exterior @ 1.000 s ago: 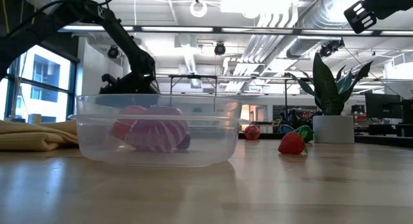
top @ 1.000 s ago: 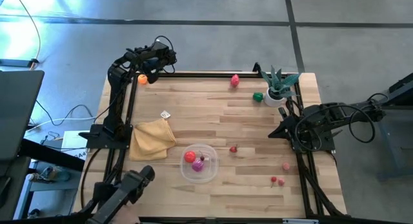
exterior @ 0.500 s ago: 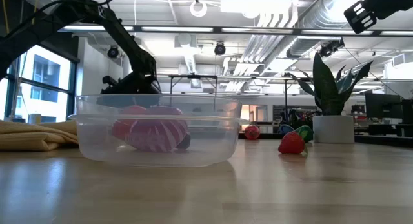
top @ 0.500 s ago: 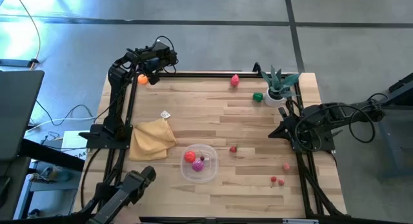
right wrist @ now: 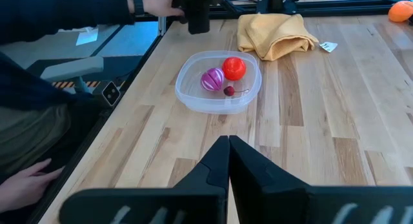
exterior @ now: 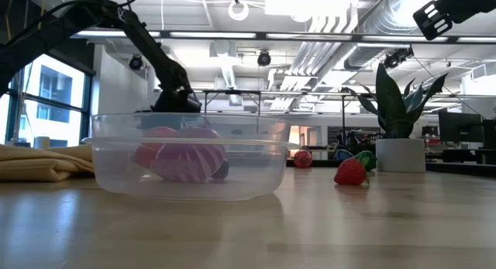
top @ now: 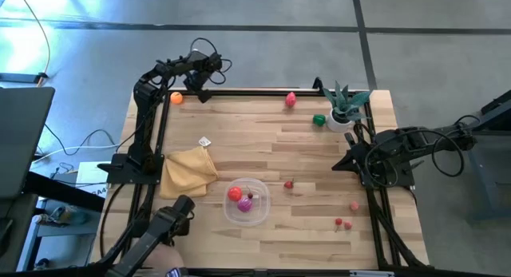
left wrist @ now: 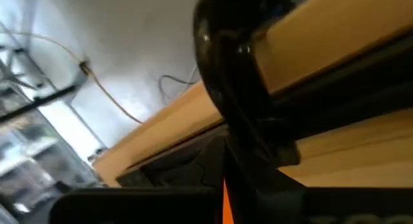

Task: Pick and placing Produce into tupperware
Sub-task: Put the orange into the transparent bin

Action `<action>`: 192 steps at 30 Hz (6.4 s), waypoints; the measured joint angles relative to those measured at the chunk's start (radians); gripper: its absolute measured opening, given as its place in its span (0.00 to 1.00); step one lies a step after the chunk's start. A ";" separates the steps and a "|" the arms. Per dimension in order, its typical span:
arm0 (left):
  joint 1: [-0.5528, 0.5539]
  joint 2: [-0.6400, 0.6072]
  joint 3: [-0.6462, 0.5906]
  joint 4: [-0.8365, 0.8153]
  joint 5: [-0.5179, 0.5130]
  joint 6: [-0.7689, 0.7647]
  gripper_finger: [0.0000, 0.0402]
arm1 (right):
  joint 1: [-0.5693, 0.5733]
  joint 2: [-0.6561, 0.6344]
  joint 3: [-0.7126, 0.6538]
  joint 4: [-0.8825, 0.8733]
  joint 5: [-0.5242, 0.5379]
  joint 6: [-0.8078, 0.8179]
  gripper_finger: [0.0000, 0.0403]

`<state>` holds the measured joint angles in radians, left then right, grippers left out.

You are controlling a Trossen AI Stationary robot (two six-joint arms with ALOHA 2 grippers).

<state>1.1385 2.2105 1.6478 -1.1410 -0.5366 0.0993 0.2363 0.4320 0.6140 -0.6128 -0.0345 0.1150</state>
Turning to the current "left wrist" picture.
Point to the black table clamp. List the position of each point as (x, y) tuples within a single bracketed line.
[(226, 56)]

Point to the black aluminium table frame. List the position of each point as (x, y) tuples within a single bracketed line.
[(355, 98)]

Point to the orange fruit toy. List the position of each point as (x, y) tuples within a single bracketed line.
[(227, 206)]

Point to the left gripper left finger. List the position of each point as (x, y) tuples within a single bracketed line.
[(145, 204)]

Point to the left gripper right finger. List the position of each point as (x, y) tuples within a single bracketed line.
[(274, 201)]

